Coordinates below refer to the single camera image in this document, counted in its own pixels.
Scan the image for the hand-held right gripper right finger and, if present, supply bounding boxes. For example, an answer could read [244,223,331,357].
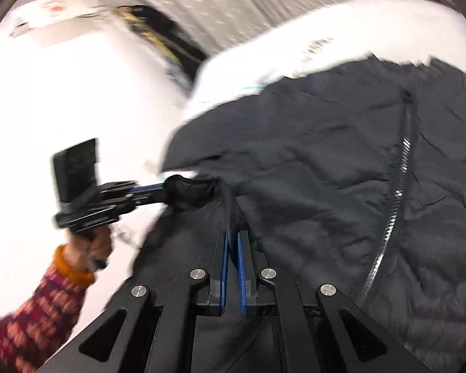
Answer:
[237,231,432,373]

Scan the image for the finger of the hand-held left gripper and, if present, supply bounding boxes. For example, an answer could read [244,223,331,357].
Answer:
[134,183,168,194]
[132,194,169,206]

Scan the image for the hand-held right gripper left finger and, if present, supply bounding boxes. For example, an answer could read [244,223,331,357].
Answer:
[36,231,230,373]

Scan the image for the black puffer jacket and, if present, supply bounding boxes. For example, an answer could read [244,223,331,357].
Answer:
[132,56,466,373]

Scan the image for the person's left forearm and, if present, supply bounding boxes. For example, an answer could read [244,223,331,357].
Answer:
[0,244,96,363]

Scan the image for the person's left hand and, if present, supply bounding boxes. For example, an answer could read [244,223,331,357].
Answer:
[69,224,114,272]

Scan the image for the black and gold bag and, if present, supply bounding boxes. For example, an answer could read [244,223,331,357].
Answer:
[116,5,207,98]

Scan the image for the white printed paper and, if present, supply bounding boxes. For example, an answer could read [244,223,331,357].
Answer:
[10,0,102,38]

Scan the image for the grey dotted curtain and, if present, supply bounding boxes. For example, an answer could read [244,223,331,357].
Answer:
[78,0,378,53]

